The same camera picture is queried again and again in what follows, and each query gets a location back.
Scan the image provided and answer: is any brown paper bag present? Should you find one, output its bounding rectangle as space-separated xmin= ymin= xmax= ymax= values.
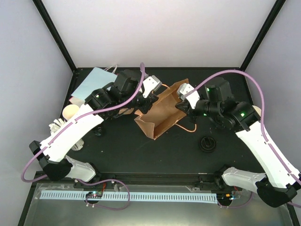
xmin=134 ymin=79 xmax=197 ymax=140

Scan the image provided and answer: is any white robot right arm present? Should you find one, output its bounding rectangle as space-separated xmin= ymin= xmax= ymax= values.
xmin=175 ymin=77 xmax=301 ymax=208

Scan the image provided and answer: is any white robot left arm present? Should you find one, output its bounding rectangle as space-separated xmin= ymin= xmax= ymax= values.
xmin=29 ymin=69 xmax=162 ymax=188

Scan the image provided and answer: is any black coffee cup lid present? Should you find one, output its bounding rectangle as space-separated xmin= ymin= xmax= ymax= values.
xmin=198 ymin=136 xmax=216 ymax=153

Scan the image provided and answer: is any brown pulp cup carrier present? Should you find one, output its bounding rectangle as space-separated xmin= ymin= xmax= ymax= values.
xmin=118 ymin=108 xmax=134 ymax=114

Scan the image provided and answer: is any light blue paper bag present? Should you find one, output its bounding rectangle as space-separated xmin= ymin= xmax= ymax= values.
xmin=71 ymin=67 xmax=117 ymax=100

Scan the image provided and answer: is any right paper cup stack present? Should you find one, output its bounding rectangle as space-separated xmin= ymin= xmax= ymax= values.
xmin=253 ymin=105 xmax=261 ymax=117

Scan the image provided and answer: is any paper cup stack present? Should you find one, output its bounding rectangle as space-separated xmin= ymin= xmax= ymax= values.
xmin=62 ymin=104 xmax=79 ymax=121
xmin=253 ymin=105 xmax=261 ymax=117

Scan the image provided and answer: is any left paper cup stack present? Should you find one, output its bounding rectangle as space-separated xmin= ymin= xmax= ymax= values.
xmin=62 ymin=104 xmax=79 ymax=121

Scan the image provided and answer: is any white plastic cutlery bundle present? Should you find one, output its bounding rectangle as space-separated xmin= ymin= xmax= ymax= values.
xmin=49 ymin=118 xmax=84 ymax=151

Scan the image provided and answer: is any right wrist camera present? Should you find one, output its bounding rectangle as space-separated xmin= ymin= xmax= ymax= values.
xmin=177 ymin=83 xmax=200 ymax=109

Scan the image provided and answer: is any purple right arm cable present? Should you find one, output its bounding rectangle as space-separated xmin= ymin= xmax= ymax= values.
xmin=183 ymin=69 xmax=301 ymax=210

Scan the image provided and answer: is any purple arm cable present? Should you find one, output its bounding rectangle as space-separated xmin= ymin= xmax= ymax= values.
xmin=183 ymin=69 xmax=301 ymax=210
xmin=20 ymin=62 xmax=151 ymax=210

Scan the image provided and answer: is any black aluminium rail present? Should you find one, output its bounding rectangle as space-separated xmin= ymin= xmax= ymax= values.
xmin=88 ymin=172 xmax=223 ymax=189

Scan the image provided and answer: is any light blue cable duct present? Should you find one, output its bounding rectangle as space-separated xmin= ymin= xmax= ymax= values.
xmin=40 ymin=190 xmax=218 ymax=204

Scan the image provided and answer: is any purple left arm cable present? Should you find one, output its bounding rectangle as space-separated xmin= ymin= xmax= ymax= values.
xmin=20 ymin=62 xmax=151 ymax=210

